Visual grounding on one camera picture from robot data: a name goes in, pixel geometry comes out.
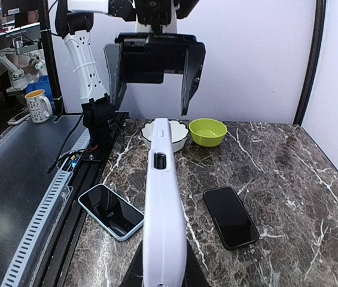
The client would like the white fluted bowl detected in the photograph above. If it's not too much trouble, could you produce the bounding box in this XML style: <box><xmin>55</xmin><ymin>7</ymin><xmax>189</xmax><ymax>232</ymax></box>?
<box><xmin>141</xmin><ymin>120</ymin><xmax>189</xmax><ymax>153</ymax></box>

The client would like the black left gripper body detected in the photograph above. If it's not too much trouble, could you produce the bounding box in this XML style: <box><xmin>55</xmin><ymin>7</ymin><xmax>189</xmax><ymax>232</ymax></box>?
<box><xmin>115</xmin><ymin>32</ymin><xmax>197</xmax><ymax>84</ymax></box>

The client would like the white silicone phone case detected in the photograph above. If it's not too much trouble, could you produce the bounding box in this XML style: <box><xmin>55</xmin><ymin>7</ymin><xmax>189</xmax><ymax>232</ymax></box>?
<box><xmin>142</xmin><ymin>118</ymin><xmax>187</xmax><ymax>286</ymax></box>

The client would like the white slotted cable duct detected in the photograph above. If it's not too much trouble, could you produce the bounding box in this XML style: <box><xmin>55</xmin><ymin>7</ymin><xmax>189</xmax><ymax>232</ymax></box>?
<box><xmin>1</xmin><ymin>132</ymin><xmax>89</xmax><ymax>286</ymax></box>

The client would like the blue storage bin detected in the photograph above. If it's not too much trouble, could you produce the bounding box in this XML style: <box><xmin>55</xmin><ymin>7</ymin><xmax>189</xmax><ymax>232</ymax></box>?
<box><xmin>26</xmin><ymin>75</ymin><xmax>55</xmax><ymax>110</ymax></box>

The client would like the smartphone in light blue case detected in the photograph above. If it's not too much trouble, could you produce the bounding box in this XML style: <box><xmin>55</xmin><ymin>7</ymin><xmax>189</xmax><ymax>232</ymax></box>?
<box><xmin>78</xmin><ymin>184</ymin><xmax>144</xmax><ymax>242</ymax></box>

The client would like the white patterned mug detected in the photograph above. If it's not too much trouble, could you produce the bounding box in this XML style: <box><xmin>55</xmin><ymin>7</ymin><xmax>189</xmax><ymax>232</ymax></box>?
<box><xmin>25</xmin><ymin>89</ymin><xmax>53</xmax><ymax>124</ymax></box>

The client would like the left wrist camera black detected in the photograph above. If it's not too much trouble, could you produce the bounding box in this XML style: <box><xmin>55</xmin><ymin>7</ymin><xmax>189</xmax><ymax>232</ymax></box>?
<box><xmin>133</xmin><ymin>0</ymin><xmax>177</xmax><ymax>34</ymax></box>

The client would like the black right frame post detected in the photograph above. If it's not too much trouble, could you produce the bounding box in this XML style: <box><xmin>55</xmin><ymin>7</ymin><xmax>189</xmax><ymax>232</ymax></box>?
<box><xmin>293</xmin><ymin>0</ymin><xmax>327</xmax><ymax>126</ymax></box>

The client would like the black table edge rail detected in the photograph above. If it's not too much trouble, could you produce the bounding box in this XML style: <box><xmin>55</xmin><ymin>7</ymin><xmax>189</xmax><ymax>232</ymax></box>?
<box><xmin>30</xmin><ymin>112</ymin><xmax>129</xmax><ymax>286</ymax></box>

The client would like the black left frame post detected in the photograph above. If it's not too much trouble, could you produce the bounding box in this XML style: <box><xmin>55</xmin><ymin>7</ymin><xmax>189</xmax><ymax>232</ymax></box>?
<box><xmin>38</xmin><ymin>0</ymin><xmax>65</xmax><ymax>118</ymax></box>

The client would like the smartphone in black case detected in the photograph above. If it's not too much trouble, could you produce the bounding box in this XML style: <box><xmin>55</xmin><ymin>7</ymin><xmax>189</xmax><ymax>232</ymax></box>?
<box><xmin>203</xmin><ymin>187</ymin><xmax>260</xmax><ymax>251</ymax></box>

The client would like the green bowl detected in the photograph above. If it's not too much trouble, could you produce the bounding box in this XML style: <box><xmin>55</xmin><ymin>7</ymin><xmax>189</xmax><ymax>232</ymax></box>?
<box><xmin>188</xmin><ymin>118</ymin><xmax>227</xmax><ymax>148</ymax></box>

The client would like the small circuit board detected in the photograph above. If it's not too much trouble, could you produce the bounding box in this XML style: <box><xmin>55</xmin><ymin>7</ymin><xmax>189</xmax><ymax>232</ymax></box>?
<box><xmin>57</xmin><ymin>149</ymin><xmax>83</xmax><ymax>172</ymax></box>

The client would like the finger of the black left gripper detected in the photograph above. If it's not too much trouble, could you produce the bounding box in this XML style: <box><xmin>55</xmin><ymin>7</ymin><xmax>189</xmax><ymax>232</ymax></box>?
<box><xmin>104</xmin><ymin>44</ymin><xmax>127</xmax><ymax>111</ymax></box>
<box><xmin>181</xmin><ymin>42</ymin><xmax>206</xmax><ymax>116</ymax></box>

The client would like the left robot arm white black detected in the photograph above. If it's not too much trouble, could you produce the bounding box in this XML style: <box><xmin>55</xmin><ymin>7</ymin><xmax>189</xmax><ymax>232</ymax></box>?
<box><xmin>55</xmin><ymin>1</ymin><xmax>206</xmax><ymax>146</ymax></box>

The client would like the black frame post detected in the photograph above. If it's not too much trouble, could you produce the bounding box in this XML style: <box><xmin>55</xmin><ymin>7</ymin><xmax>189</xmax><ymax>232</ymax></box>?
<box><xmin>38</xmin><ymin>0</ymin><xmax>65</xmax><ymax>118</ymax></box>
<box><xmin>293</xmin><ymin>0</ymin><xmax>327</xmax><ymax>126</ymax></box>

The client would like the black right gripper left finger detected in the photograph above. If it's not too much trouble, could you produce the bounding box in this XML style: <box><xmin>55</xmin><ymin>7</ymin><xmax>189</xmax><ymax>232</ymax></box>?
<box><xmin>121</xmin><ymin>240</ymin><xmax>144</xmax><ymax>287</ymax></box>

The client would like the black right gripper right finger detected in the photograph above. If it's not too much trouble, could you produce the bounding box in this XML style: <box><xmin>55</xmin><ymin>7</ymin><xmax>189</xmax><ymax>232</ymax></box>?
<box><xmin>183</xmin><ymin>240</ymin><xmax>209</xmax><ymax>287</ymax></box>

